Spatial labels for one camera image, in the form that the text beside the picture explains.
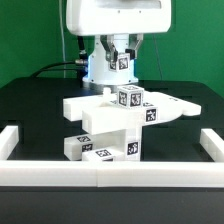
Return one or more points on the white chair seat part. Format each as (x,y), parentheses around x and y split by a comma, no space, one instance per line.
(127,141)

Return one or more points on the white chair back part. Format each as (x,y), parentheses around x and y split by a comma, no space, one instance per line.
(101,113)

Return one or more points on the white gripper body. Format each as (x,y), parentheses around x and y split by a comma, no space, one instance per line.
(107,17)

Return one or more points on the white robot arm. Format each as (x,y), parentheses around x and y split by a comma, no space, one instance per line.
(99,75)

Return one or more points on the white U-shaped fence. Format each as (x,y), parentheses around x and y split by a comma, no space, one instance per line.
(104,174)

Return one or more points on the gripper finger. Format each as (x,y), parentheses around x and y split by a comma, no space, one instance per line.
(107,42)
(135,41)

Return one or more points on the white tagged cube nut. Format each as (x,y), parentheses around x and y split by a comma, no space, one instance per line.
(121,64)
(130,96)

